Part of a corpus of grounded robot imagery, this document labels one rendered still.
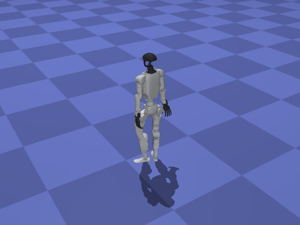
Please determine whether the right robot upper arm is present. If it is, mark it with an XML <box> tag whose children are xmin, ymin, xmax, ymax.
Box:
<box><xmin>157</xmin><ymin>69</ymin><xmax>165</xmax><ymax>91</ymax></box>

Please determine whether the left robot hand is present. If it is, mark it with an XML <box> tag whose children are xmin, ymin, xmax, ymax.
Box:
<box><xmin>135</xmin><ymin>113</ymin><xmax>142</xmax><ymax>129</ymax></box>

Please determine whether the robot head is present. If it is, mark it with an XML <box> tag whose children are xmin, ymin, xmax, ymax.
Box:
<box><xmin>142</xmin><ymin>53</ymin><xmax>157</xmax><ymax>74</ymax></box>

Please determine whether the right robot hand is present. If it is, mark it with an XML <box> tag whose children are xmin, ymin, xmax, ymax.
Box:
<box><xmin>163</xmin><ymin>100</ymin><xmax>172</xmax><ymax>117</ymax></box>

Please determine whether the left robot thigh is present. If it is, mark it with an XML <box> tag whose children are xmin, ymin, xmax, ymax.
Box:
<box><xmin>134</xmin><ymin>109</ymin><xmax>148</xmax><ymax>141</ymax></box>

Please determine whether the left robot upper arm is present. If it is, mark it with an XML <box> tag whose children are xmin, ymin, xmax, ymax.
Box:
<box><xmin>135</xmin><ymin>75</ymin><xmax>145</xmax><ymax>100</ymax></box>

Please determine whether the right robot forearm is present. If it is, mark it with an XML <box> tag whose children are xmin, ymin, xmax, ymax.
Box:
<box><xmin>159</xmin><ymin>89</ymin><xmax>166</xmax><ymax>104</ymax></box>

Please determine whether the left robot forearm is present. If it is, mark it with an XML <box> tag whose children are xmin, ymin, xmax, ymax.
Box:
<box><xmin>135</xmin><ymin>95</ymin><xmax>142</xmax><ymax>116</ymax></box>

